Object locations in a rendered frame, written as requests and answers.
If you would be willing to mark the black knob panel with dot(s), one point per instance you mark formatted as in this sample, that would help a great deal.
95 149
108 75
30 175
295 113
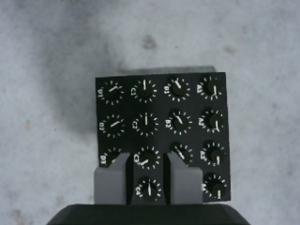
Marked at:
144 115

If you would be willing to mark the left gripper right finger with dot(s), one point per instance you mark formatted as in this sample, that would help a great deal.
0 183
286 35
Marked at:
181 185

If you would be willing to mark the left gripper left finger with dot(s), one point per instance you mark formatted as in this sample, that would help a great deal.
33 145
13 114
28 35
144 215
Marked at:
114 185

